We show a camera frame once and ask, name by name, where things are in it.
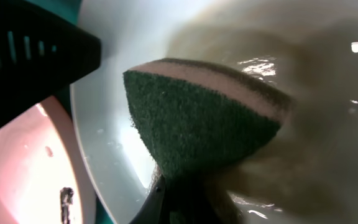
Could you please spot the pink plate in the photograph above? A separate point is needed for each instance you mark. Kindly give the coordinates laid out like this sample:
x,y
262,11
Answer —
x,y
43,178

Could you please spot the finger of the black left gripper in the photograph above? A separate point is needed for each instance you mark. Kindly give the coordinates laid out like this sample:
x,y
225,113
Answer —
x,y
40,53

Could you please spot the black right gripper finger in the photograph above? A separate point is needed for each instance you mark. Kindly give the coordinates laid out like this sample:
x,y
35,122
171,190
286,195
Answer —
x,y
152,210

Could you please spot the light blue plate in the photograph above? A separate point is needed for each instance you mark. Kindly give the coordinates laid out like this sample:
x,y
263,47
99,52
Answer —
x,y
308,173

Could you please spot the teal plastic tray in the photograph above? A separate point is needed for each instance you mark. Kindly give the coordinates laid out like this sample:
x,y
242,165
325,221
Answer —
x,y
69,10

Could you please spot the green scouring sponge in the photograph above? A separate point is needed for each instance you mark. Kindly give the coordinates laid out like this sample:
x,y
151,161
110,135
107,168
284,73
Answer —
x,y
197,117

